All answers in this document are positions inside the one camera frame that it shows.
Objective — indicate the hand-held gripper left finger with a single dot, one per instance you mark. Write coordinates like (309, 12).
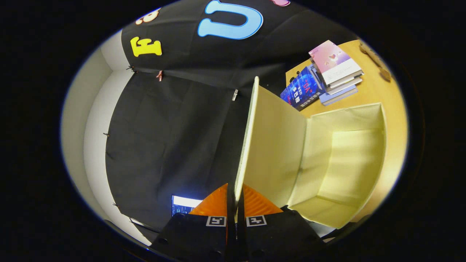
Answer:
(230, 233)

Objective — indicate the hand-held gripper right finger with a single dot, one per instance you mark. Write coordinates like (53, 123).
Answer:
(240, 236)

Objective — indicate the green fabric storage box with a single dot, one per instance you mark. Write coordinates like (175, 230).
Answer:
(276, 153)

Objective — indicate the laptop screen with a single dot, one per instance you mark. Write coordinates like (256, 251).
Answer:
(184, 203)

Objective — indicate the silver clip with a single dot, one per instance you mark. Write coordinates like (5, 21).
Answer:
(235, 95)

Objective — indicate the dark blue book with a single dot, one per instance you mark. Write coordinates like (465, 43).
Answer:
(302, 89)

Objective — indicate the grey blue book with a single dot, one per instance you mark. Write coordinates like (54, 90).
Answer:
(336, 98)

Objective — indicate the red clip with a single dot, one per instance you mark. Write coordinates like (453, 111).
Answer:
(159, 75)

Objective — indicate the white paperback book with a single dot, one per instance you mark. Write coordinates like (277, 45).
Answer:
(344, 85)

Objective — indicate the pink cover book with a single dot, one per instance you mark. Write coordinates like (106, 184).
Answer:
(333, 60)

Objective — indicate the brown plush toy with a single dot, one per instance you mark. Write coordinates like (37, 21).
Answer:
(371, 54)

